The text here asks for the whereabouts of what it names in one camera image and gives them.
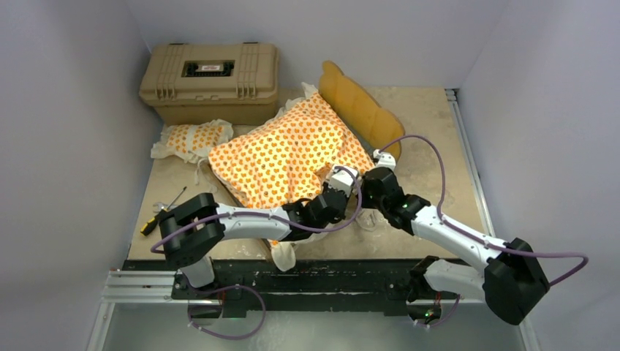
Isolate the orange patterned white blanket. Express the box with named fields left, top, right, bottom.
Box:
left=193, top=82, right=388, bottom=272

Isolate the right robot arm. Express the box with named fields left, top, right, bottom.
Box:
left=361, top=167, right=550, bottom=325

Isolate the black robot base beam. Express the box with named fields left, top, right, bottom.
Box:
left=122, top=259, right=456, bottom=317

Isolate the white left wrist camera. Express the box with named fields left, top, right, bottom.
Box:
left=325, top=166, right=360, bottom=197

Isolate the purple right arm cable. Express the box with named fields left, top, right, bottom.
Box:
left=377, top=135, right=590, bottom=329

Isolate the small orange patterned pillow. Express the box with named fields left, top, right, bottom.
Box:
left=150, top=119, right=234, bottom=164

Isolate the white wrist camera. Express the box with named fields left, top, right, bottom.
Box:
left=372, top=149, right=396, bottom=171
left=325, top=166, right=360, bottom=197

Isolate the tan plastic tool case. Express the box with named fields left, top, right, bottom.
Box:
left=139, top=42, right=279, bottom=126

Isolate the yellow black screwdriver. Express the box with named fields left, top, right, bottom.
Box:
left=140, top=186, right=187, bottom=236

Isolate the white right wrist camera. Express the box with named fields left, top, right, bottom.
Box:
left=372, top=149, right=396, bottom=171

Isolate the silver open-end wrench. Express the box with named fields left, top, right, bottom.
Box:
left=153, top=202, right=170, bottom=214

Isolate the wooden pet bed frame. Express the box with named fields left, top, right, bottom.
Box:
left=208, top=60, right=407, bottom=263

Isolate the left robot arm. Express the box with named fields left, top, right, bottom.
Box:
left=151, top=186, right=352, bottom=299

